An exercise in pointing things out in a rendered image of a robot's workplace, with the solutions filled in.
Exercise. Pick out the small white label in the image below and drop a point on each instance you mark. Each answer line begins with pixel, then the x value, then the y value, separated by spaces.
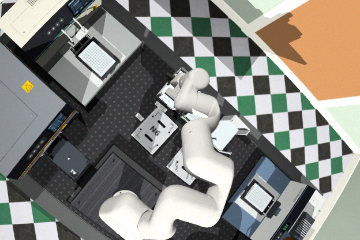
pixel 139 117

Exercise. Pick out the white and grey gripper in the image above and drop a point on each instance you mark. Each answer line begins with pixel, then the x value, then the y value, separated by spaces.
pixel 173 80

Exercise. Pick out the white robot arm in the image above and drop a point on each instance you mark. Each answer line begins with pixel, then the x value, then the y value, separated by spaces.
pixel 132 219

